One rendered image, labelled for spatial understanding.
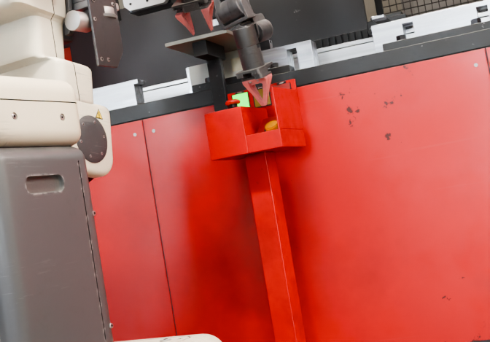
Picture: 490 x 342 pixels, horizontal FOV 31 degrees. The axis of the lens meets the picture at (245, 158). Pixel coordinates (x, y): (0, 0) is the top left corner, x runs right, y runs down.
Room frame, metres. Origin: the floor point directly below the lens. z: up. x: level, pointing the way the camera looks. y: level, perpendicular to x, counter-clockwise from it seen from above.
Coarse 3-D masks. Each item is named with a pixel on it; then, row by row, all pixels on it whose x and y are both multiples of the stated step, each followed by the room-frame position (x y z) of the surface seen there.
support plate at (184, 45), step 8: (216, 32) 2.30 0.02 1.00; (224, 32) 2.29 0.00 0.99; (232, 32) 2.33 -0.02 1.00; (184, 40) 2.33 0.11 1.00; (192, 40) 2.32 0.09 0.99; (200, 40) 2.33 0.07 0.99; (208, 40) 2.35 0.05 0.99; (216, 40) 2.37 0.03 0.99; (224, 40) 2.39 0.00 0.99; (232, 40) 2.40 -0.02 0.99; (176, 48) 2.39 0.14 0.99; (184, 48) 2.41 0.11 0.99; (192, 48) 2.43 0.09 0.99; (232, 48) 2.52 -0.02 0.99
